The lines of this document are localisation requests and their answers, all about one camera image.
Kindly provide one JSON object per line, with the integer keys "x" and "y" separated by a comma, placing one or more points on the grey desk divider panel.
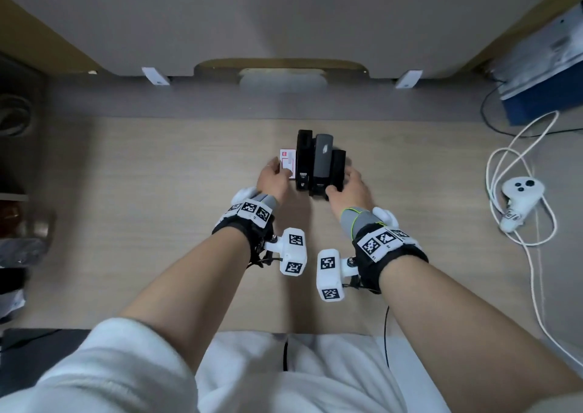
{"x": 273, "y": 21}

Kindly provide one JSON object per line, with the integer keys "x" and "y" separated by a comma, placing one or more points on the person's left forearm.
{"x": 196, "y": 289}

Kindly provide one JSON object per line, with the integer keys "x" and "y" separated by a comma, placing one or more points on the white marker wrist camera rig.
{"x": 329, "y": 276}
{"x": 291, "y": 253}

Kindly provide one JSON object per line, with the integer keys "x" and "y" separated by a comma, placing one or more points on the grey green-edged wrist band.
{"x": 357, "y": 221}
{"x": 268, "y": 205}

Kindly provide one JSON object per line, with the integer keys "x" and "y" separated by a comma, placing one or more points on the person's white shirt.
{"x": 136, "y": 371}

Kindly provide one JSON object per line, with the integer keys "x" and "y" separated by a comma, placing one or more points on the brown drink bottle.
{"x": 9, "y": 217}

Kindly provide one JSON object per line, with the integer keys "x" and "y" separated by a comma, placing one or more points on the dark open shelf unit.
{"x": 18, "y": 171}

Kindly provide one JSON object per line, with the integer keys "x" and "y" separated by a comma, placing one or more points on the white hand controller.
{"x": 521, "y": 194}

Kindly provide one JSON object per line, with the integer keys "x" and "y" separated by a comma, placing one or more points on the white red staples box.
{"x": 289, "y": 162}

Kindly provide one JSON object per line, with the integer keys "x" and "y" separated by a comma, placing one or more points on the white plastic bag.
{"x": 11, "y": 305}

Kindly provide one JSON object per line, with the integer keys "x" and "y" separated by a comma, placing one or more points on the clear water bottle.
{"x": 20, "y": 251}

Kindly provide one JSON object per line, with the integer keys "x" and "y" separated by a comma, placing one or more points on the person's left hand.
{"x": 273, "y": 180}

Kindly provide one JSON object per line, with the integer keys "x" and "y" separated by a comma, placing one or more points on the white panel clamp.
{"x": 408, "y": 79}
{"x": 156, "y": 76}

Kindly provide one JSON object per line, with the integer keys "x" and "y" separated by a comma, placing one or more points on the person's right forearm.
{"x": 455, "y": 326}

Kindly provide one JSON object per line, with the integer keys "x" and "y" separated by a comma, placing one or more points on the blue box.
{"x": 546, "y": 98}

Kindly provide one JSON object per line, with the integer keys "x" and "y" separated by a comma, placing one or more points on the person's right hand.
{"x": 355, "y": 194}

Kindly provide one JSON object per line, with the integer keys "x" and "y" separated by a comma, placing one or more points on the black stapler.
{"x": 322, "y": 162}
{"x": 338, "y": 166}
{"x": 304, "y": 157}

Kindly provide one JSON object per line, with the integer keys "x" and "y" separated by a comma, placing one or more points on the clear glass cup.
{"x": 38, "y": 226}

